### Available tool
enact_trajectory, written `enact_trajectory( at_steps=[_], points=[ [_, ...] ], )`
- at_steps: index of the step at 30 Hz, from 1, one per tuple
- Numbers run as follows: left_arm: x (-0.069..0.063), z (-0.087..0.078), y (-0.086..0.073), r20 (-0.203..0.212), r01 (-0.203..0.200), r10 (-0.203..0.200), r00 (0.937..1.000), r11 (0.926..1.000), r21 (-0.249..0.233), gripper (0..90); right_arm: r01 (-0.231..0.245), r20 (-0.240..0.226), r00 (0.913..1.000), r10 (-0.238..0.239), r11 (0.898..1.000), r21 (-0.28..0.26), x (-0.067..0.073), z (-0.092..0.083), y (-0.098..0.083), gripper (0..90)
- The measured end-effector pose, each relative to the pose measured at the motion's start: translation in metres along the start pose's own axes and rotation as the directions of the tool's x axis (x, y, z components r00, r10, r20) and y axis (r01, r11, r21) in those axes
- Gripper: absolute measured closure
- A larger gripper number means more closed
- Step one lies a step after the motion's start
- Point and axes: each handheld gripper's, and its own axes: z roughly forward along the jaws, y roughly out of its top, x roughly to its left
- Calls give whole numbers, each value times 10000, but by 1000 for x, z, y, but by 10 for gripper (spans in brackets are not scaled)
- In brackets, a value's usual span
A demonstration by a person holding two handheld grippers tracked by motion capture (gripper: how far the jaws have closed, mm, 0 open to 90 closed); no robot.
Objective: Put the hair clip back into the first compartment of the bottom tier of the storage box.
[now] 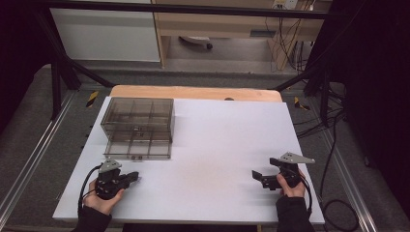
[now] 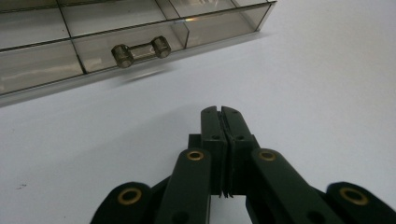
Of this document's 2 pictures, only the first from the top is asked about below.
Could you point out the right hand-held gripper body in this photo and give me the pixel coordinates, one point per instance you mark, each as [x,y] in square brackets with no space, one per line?
[289,174]

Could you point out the wooden desk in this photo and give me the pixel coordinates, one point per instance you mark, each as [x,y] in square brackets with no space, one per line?
[225,25]

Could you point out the black metal stand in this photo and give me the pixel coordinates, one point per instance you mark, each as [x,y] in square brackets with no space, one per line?
[56,83]
[324,93]

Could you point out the black curtain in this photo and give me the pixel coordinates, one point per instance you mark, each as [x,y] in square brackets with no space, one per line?
[19,48]
[377,80]

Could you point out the person's right hand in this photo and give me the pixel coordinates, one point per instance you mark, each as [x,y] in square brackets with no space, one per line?
[292,190]

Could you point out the black frame crossbar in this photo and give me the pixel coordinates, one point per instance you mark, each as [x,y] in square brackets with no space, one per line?
[193,9]

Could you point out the chair base with caster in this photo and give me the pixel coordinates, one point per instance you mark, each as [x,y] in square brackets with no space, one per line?
[196,40]

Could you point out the smoky transparent compartment drawer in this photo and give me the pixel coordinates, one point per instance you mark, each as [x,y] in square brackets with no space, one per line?
[138,150]

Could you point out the white board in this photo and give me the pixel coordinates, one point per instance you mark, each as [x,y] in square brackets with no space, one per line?
[209,154]

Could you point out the person's left hand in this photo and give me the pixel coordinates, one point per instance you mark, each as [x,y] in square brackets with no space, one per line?
[101,204]

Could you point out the white cabinet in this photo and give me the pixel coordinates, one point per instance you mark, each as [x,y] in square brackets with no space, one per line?
[106,35]

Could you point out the yellow black tape strip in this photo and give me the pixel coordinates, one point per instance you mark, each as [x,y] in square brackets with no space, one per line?
[300,104]
[92,98]

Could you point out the white power strip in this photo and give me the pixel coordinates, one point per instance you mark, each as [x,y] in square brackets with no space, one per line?
[285,4]

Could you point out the aluminium rail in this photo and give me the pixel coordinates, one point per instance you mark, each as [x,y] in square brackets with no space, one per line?
[348,180]
[32,154]

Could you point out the light wooden table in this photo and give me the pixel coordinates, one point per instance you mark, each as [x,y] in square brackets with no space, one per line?
[193,92]

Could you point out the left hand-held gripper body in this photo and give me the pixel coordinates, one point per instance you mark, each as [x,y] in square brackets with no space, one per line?
[108,183]

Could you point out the smoky transparent drawer cabinet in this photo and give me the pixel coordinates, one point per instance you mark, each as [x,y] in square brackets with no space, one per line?
[138,112]

